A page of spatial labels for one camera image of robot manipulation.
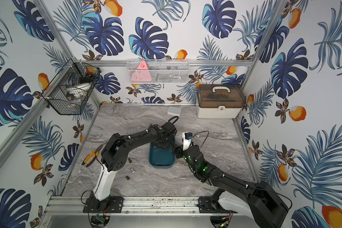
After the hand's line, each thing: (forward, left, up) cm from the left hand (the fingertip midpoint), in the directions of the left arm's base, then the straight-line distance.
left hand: (164, 143), depth 95 cm
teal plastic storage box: (-10, +2, -2) cm, 10 cm away
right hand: (-5, -9, +14) cm, 17 cm away
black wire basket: (+14, +58, +28) cm, 66 cm away
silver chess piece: (-19, +17, -2) cm, 26 cm away
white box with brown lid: (+32, -38, +12) cm, 51 cm away
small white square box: (+33, -5, -2) cm, 33 cm away
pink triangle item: (+30, +16, +32) cm, 47 cm away
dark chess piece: (-23, +19, -2) cm, 30 cm away
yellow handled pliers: (-11, +46, -4) cm, 48 cm away
